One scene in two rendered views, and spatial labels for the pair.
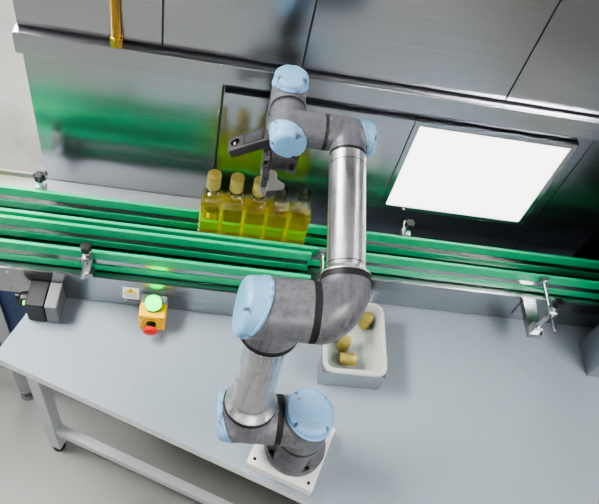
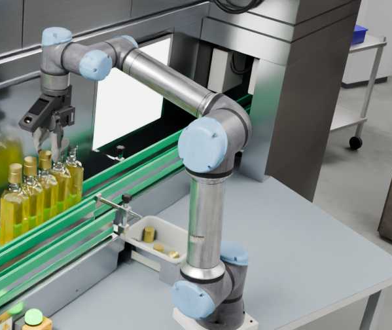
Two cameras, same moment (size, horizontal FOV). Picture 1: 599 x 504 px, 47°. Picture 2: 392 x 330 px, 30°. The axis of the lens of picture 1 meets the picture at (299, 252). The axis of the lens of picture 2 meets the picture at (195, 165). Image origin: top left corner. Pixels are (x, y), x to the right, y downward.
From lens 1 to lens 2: 1.33 m
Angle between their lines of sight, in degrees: 45
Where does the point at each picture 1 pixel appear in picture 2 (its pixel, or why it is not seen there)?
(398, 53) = (73, 8)
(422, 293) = (156, 196)
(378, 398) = not seen: hidden behind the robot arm
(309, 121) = (101, 46)
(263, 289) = (207, 121)
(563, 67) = not seen: outside the picture
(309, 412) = (230, 249)
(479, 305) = (184, 184)
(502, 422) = (267, 228)
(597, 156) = (177, 40)
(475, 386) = (234, 224)
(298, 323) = (237, 128)
